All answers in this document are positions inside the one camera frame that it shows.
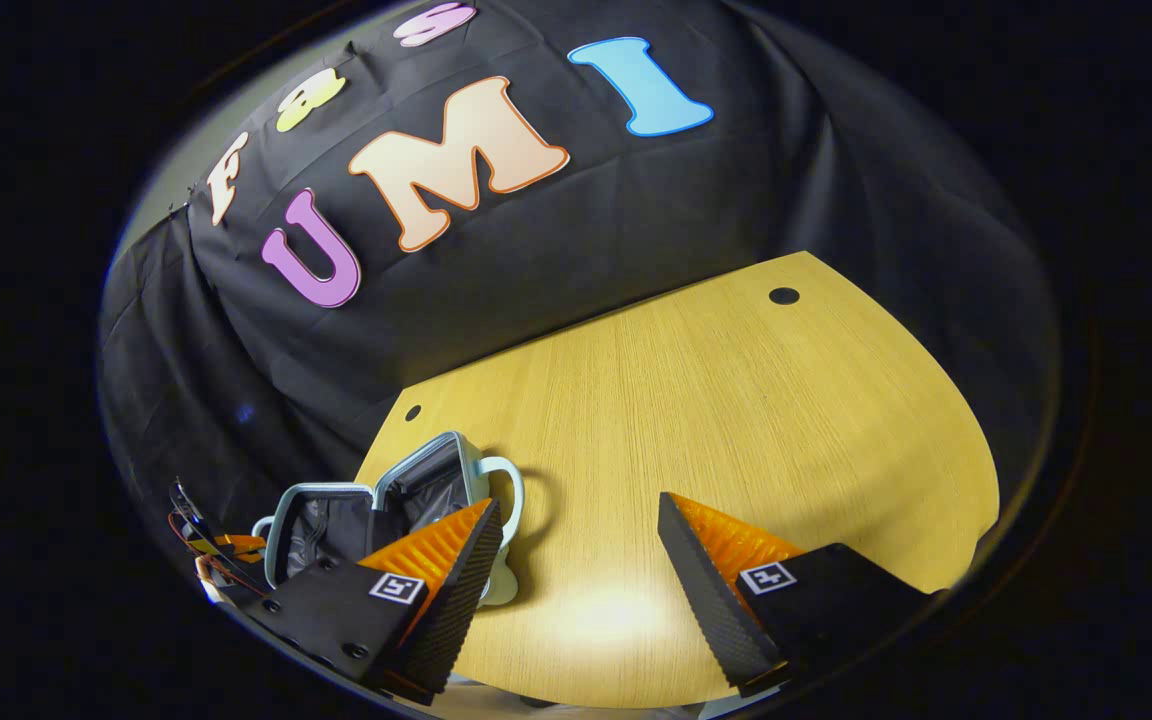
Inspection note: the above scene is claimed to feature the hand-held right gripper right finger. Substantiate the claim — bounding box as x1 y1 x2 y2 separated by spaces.
656 490 942 699

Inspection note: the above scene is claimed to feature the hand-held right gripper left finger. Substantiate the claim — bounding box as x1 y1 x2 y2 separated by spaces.
239 497 504 706

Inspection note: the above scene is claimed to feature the light blue suitcase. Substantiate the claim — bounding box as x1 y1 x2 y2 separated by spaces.
251 430 527 608

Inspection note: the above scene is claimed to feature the black backdrop cloth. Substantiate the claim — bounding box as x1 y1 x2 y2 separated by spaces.
96 0 1057 561

